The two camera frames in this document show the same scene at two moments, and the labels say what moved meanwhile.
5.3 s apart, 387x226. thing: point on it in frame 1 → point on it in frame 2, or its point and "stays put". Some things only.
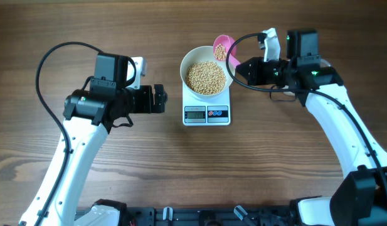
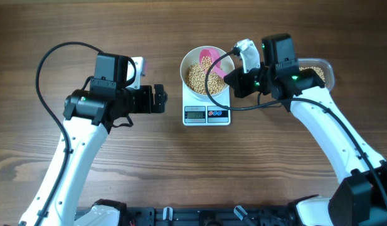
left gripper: [160, 98] stays put
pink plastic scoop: [221, 43] → [214, 56]
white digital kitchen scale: [197, 112] stays put
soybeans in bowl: [206, 77] stays put
